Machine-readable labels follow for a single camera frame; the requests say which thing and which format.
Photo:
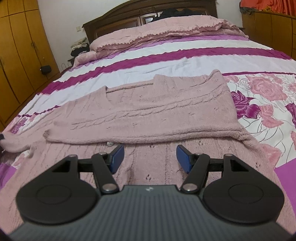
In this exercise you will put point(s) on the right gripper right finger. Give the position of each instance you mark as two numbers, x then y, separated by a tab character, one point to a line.
229	188

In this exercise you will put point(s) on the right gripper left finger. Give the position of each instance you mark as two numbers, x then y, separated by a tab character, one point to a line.
70	189

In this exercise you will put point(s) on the pink knit sweater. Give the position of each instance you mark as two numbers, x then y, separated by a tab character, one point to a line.
149	118

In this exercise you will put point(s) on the dark nightstand with clothes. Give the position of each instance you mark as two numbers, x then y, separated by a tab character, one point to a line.
80	46

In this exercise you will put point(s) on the floral striped bed sheet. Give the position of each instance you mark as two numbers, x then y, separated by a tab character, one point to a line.
260	79

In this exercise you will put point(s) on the wooden wardrobe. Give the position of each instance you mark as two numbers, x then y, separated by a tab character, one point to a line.
24	49

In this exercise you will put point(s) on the pink knit blanket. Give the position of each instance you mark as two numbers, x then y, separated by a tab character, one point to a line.
161	30

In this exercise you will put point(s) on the orange curtain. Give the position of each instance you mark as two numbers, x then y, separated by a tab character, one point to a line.
286	7

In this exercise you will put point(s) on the dark wooden headboard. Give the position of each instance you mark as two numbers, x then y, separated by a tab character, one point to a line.
136	13

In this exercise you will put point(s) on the black wardrobe handle device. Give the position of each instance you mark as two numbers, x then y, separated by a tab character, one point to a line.
45	69

